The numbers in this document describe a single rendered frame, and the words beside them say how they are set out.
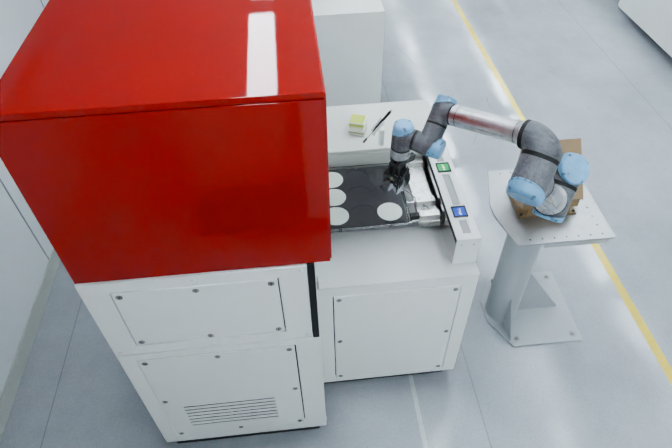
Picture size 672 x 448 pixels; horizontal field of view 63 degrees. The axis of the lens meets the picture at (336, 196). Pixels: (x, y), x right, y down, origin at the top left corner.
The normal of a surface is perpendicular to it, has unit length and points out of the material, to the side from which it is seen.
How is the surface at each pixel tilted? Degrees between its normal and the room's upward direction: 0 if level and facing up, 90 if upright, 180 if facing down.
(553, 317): 0
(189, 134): 90
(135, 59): 0
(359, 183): 0
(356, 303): 90
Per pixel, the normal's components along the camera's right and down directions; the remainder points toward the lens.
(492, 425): -0.02, -0.71
